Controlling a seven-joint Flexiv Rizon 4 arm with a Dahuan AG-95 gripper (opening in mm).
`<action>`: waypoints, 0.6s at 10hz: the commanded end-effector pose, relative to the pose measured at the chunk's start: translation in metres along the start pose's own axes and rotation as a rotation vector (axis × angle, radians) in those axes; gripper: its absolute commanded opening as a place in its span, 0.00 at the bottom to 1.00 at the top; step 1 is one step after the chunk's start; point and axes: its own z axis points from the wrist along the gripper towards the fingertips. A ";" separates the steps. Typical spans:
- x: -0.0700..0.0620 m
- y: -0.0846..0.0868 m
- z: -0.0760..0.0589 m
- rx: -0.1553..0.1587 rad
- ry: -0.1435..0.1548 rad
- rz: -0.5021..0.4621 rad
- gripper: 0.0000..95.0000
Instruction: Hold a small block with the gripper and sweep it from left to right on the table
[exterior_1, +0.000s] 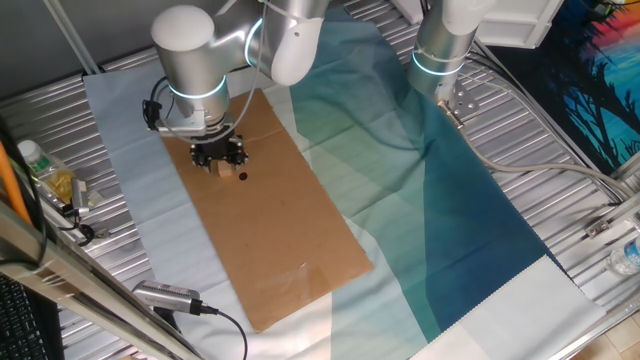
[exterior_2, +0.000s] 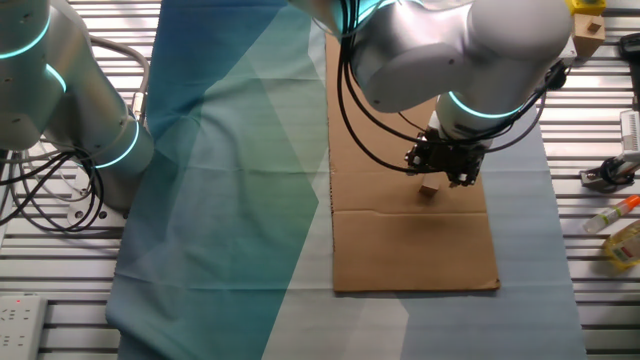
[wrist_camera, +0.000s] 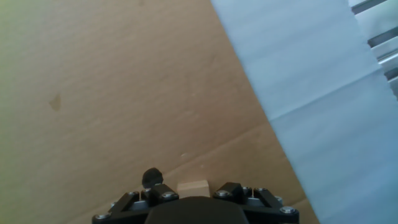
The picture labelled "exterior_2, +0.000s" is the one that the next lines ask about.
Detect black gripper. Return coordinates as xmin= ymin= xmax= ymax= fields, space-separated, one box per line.
xmin=404 ymin=130 xmax=487 ymax=190

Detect small wooden cube block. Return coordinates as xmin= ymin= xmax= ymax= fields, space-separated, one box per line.
xmin=418 ymin=174 xmax=442 ymax=198

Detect wooden block with square hole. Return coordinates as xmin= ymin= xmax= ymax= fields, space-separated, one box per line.
xmin=570 ymin=13 xmax=607 ymax=59

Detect brown cardboard sheet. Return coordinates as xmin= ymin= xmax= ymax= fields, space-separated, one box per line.
xmin=324 ymin=32 xmax=501 ymax=294

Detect clear tube with orange cap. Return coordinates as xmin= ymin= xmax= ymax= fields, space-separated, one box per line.
xmin=581 ymin=194 xmax=640 ymax=235

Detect clear bottle with yellow liquid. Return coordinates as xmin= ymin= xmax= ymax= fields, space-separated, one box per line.
xmin=601 ymin=221 xmax=640 ymax=272

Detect blue green patchwork tablecloth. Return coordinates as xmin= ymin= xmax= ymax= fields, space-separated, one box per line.
xmin=104 ymin=0 xmax=589 ymax=360

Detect yellow emergency stop box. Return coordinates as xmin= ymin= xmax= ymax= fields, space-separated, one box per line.
xmin=564 ymin=0 xmax=608 ymax=17

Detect black device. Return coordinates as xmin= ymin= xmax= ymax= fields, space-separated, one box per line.
xmin=618 ymin=31 xmax=640 ymax=64

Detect white power strip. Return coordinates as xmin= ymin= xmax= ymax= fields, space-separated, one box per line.
xmin=0 ymin=294 xmax=49 ymax=360

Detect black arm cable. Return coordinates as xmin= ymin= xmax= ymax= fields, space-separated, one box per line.
xmin=335 ymin=0 xmax=572 ymax=174

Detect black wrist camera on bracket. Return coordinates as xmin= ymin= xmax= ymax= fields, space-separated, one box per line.
xmin=542 ymin=37 xmax=580 ymax=94

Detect metal camera clamp mount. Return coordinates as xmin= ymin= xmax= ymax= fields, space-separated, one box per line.
xmin=579 ymin=153 xmax=640 ymax=194

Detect silver ribbed side camera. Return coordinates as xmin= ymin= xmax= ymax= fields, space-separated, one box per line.
xmin=619 ymin=109 xmax=640 ymax=154

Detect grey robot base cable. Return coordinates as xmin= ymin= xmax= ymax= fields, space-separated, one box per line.
xmin=88 ymin=36 xmax=152 ymax=124

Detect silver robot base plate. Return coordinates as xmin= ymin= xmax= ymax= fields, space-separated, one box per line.
xmin=66 ymin=197 xmax=129 ymax=229

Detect black robot base cable bundle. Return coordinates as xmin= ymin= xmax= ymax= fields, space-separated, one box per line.
xmin=0 ymin=147 xmax=106 ymax=234

